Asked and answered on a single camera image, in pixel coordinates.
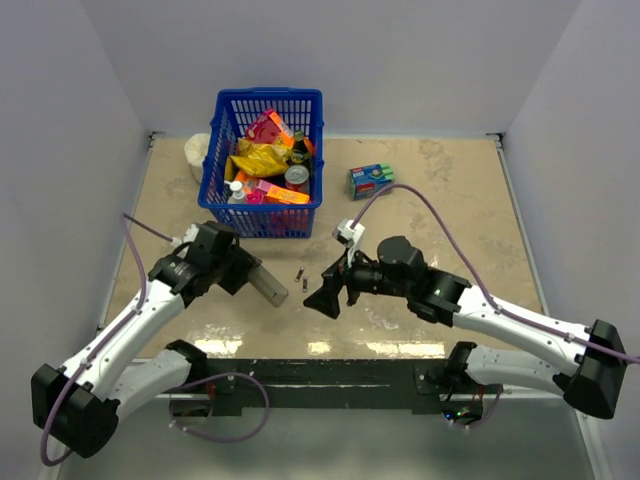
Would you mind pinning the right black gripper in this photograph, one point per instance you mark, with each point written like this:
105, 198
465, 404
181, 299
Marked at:
326, 297

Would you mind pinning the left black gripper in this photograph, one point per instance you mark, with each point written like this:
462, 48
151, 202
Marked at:
243, 261

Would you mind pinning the grey remote control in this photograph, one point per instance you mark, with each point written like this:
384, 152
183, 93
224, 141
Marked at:
268, 286

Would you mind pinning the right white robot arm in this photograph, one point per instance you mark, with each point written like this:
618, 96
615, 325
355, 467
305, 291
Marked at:
585, 365

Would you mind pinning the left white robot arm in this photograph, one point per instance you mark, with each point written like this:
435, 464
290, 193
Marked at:
81, 402

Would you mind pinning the white pump bottle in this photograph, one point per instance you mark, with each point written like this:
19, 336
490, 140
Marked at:
237, 192

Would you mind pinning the yellow chips bag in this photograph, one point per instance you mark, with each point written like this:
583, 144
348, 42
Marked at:
260, 160

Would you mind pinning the sponge pack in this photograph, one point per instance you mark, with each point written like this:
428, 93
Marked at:
365, 181

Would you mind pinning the white paper roll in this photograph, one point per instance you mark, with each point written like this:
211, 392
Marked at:
195, 152

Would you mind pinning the metal tin can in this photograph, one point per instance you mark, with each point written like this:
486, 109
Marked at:
297, 178

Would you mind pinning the dark sauce bottle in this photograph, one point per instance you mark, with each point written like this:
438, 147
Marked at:
300, 152

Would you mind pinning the pink orange snack box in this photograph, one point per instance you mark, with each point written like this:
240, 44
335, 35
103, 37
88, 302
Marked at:
270, 128

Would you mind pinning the blue plastic basket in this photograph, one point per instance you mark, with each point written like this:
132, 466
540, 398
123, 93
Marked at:
235, 110

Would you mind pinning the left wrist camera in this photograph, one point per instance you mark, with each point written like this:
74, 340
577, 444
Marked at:
188, 236

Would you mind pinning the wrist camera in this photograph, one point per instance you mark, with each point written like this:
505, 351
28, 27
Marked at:
188, 236
349, 234

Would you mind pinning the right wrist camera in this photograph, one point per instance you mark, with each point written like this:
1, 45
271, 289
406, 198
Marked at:
349, 234

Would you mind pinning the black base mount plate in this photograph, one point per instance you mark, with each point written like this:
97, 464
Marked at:
417, 385

